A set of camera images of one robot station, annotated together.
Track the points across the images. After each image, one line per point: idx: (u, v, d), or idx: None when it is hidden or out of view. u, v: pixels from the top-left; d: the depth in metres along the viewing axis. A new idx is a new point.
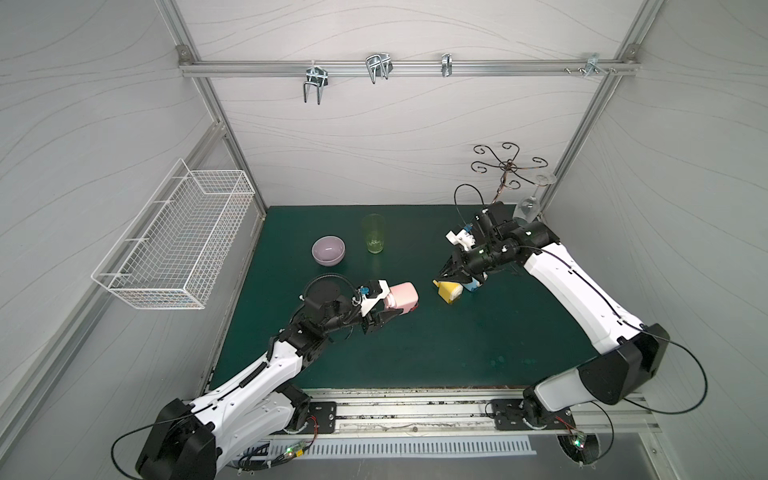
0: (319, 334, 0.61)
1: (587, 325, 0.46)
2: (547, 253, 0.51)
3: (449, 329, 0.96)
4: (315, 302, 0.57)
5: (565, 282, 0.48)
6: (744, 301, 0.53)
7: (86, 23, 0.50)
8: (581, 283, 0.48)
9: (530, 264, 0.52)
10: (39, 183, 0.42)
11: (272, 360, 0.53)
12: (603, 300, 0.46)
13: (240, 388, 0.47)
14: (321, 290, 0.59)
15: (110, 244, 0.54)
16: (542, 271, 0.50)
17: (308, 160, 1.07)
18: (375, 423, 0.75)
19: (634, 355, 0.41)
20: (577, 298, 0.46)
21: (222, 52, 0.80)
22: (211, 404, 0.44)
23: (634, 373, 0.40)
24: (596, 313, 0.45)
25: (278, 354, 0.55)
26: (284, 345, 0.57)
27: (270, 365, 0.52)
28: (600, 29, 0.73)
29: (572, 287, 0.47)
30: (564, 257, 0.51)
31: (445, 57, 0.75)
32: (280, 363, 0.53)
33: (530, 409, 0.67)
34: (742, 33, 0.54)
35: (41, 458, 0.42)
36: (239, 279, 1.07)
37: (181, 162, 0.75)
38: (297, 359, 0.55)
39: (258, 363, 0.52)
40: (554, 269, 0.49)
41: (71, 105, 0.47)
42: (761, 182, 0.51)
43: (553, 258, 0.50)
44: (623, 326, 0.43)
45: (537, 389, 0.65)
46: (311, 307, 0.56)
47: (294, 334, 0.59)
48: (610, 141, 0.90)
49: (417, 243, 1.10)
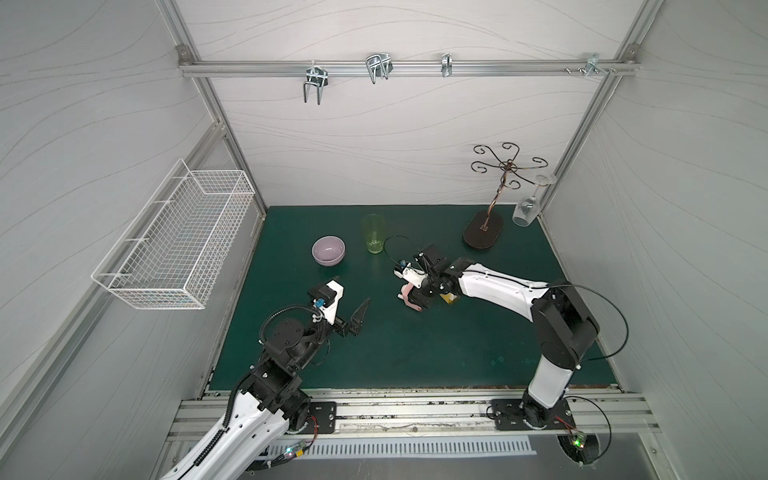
0: (287, 374, 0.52)
1: (523, 309, 0.52)
2: (471, 271, 0.64)
3: (449, 329, 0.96)
4: (277, 349, 0.51)
5: (487, 286, 0.59)
6: (743, 300, 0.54)
7: (86, 23, 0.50)
8: (499, 279, 0.59)
9: (468, 290, 0.63)
10: (40, 183, 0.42)
11: (231, 423, 0.50)
12: (512, 281, 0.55)
13: (196, 466, 0.46)
14: (282, 335, 0.53)
15: (109, 244, 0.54)
16: (470, 285, 0.62)
17: (307, 160, 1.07)
18: (375, 423, 0.75)
19: (551, 308, 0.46)
20: (499, 294, 0.56)
21: (222, 52, 0.80)
22: None
23: (562, 325, 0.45)
24: (512, 292, 0.55)
25: (239, 411, 0.51)
26: (247, 398, 0.53)
27: (228, 430, 0.49)
28: (600, 30, 0.80)
29: (492, 286, 0.58)
30: (478, 266, 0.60)
31: (445, 57, 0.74)
32: (240, 424, 0.50)
33: (532, 414, 0.66)
34: (741, 33, 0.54)
35: (39, 461, 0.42)
36: (238, 280, 1.06)
37: (181, 162, 0.75)
38: (260, 412, 0.52)
39: (216, 431, 0.49)
40: (476, 280, 0.61)
41: (70, 105, 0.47)
42: (761, 183, 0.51)
43: (473, 271, 0.64)
44: (532, 290, 0.53)
45: (532, 389, 0.65)
46: (274, 354, 0.51)
47: (260, 379, 0.55)
48: (610, 141, 0.90)
49: (418, 243, 1.09)
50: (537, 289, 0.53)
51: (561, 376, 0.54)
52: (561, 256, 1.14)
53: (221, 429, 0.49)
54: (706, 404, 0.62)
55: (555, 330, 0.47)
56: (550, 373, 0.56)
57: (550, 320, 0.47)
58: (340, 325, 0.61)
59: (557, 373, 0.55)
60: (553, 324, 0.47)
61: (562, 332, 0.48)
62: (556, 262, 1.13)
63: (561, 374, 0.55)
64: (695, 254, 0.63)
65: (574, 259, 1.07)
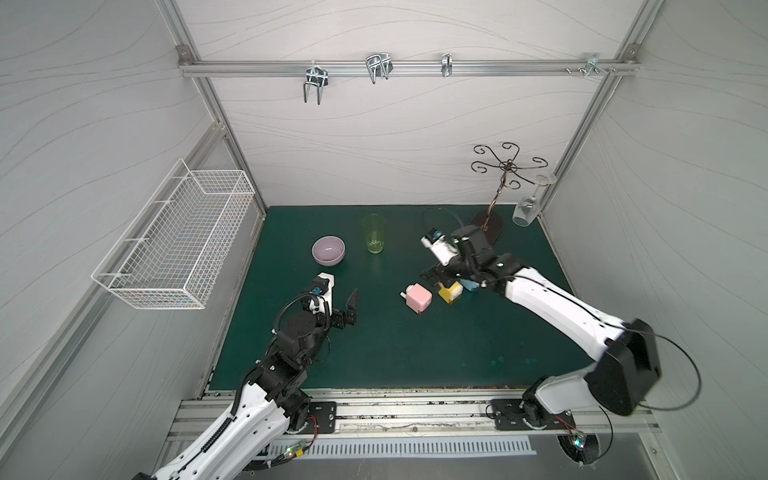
0: (294, 367, 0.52)
1: (576, 337, 0.47)
2: (522, 277, 0.56)
3: (449, 329, 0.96)
4: (289, 338, 0.53)
5: (543, 301, 0.51)
6: (742, 300, 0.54)
7: (86, 23, 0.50)
8: (559, 299, 0.51)
9: (510, 292, 0.55)
10: (40, 184, 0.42)
11: (239, 411, 0.51)
12: (581, 308, 0.49)
13: (203, 453, 0.46)
14: (295, 325, 0.55)
15: (110, 244, 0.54)
16: (520, 295, 0.54)
17: (307, 160, 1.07)
18: (375, 423, 0.75)
19: (625, 355, 0.42)
20: (557, 315, 0.49)
21: (222, 52, 0.80)
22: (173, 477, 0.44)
23: (633, 375, 0.42)
24: (579, 320, 0.47)
25: (247, 401, 0.52)
26: (253, 389, 0.53)
27: (236, 419, 0.50)
28: (600, 30, 0.80)
29: (550, 304, 0.50)
30: (536, 276, 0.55)
31: (445, 57, 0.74)
32: (248, 414, 0.51)
33: (530, 412, 0.67)
34: (741, 33, 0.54)
35: (40, 460, 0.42)
36: (238, 280, 1.06)
37: (181, 162, 0.75)
38: (268, 404, 0.53)
39: (223, 420, 0.50)
40: (530, 290, 0.53)
41: (71, 104, 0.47)
42: (761, 183, 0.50)
43: (528, 280, 0.55)
44: (606, 328, 0.45)
45: (539, 393, 0.65)
46: (285, 343, 0.53)
47: (267, 371, 0.56)
48: (610, 141, 0.90)
49: (418, 243, 1.09)
50: (610, 328, 0.45)
51: (586, 398, 0.51)
52: (561, 256, 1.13)
53: (228, 418, 0.50)
54: (706, 404, 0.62)
55: (622, 379, 0.41)
56: (574, 391, 0.54)
57: (622, 368, 0.41)
58: (338, 316, 0.66)
59: (581, 393, 0.52)
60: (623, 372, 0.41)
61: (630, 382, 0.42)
62: (555, 262, 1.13)
63: (587, 397, 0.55)
64: (695, 254, 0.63)
65: (574, 259, 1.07)
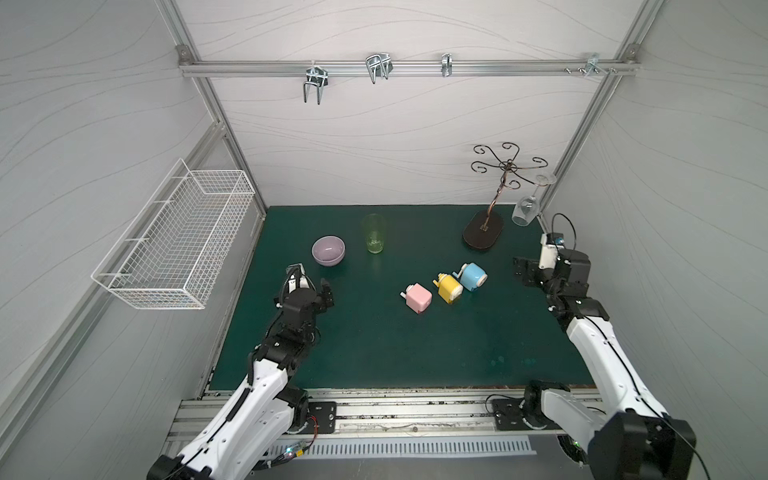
0: (297, 341, 0.61)
1: (608, 394, 0.46)
2: (588, 321, 0.55)
3: (449, 329, 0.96)
4: (294, 306, 0.58)
5: (597, 348, 0.50)
6: (742, 300, 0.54)
7: (86, 23, 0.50)
8: (614, 356, 0.49)
9: (570, 329, 0.56)
10: (40, 184, 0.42)
11: (256, 382, 0.52)
12: (630, 375, 0.46)
13: (228, 423, 0.46)
14: (298, 296, 0.61)
15: (110, 244, 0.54)
16: (580, 334, 0.53)
17: (307, 160, 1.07)
18: (375, 423, 0.75)
19: (639, 429, 0.40)
20: (602, 366, 0.48)
21: (222, 52, 0.80)
22: (201, 449, 0.43)
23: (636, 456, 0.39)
24: (617, 382, 0.45)
25: (260, 374, 0.53)
26: (264, 363, 0.55)
27: (254, 388, 0.51)
28: (600, 30, 0.80)
29: (602, 354, 0.49)
30: (608, 330, 0.53)
31: (445, 57, 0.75)
32: (264, 382, 0.52)
33: (528, 401, 0.69)
34: (741, 33, 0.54)
35: (40, 461, 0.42)
36: (239, 280, 1.06)
37: (181, 162, 0.75)
38: (280, 373, 0.54)
39: (241, 392, 0.50)
40: (589, 335, 0.52)
41: (71, 104, 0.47)
42: (761, 183, 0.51)
43: (591, 326, 0.54)
44: (638, 402, 0.43)
45: (546, 392, 0.65)
46: (291, 312, 0.57)
47: (272, 348, 0.58)
48: (610, 141, 0.90)
49: (418, 243, 1.09)
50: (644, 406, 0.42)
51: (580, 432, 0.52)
52: None
53: (248, 388, 0.51)
54: (705, 404, 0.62)
55: (623, 450, 0.39)
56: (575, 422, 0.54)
57: (626, 438, 0.39)
58: None
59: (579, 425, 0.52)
60: (627, 444, 0.39)
61: (627, 455, 0.39)
62: None
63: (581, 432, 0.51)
64: (695, 254, 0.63)
65: None
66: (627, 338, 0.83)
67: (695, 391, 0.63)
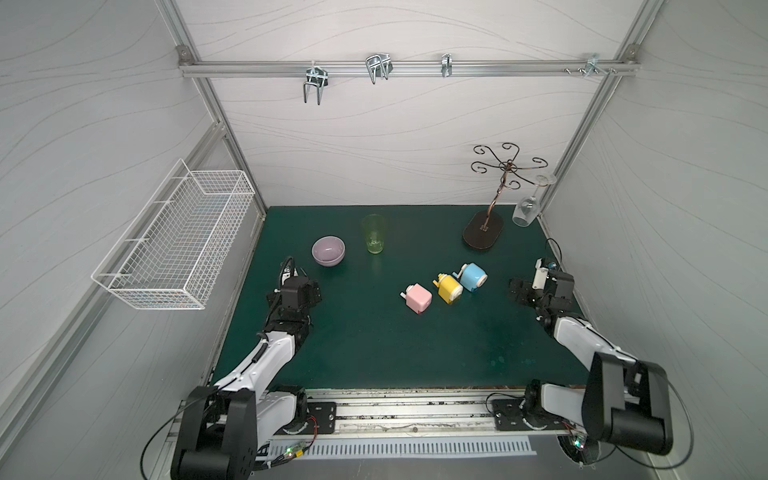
0: (297, 319, 0.68)
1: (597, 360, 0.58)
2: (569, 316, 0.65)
3: (449, 329, 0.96)
4: (290, 289, 0.65)
5: (576, 331, 0.58)
6: (741, 300, 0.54)
7: (86, 23, 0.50)
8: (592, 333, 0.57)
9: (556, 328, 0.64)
10: (40, 184, 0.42)
11: (271, 342, 0.57)
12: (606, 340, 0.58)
13: (254, 363, 0.51)
14: (293, 281, 0.68)
15: (110, 244, 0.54)
16: (564, 326, 0.61)
17: (307, 161, 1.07)
18: (375, 423, 0.75)
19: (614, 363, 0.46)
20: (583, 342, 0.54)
21: (222, 52, 0.80)
22: (235, 378, 0.47)
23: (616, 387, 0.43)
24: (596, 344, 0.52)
25: (273, 339, 0.59)
26: (274, 334, 0.60)
27: (271, 344, 0.57)
28: (600, 30, 0.80)
29: (581, 332, 0.57)
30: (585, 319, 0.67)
31: (445, 57, 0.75)
32: (278, 342, 0.58)
33: (527, 398, 0.70)
34: (740, 33, 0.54)
35: (40, 461, 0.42)
36: (239, 280, 1.06)
37: (181, 162, 0.75)
38: (289, 338, 0.60)
39: (259, 347, 0.56)
40: (570, 323, 0.61)
41: (72, 105, 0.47)
42: (761, 183, 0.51)
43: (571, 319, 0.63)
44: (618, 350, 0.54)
45: (546, 386, 0.66)
46: (289, 294, 0.65)
47: (277, 325, 0.64)
48: (610, 141, 0.90)
49: (418, 243, 1.09)
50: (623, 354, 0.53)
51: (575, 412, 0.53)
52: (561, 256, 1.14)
53: (262, 347, 0.56)
54: (705, 403, 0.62)
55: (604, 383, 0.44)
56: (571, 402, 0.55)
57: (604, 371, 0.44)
58: None
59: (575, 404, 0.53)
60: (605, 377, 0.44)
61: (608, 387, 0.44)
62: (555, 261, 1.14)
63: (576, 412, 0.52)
64: (695, 254, 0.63)
65: (574, 259, 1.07)
66: (627, 338, 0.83)
67: (695, 390, 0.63)
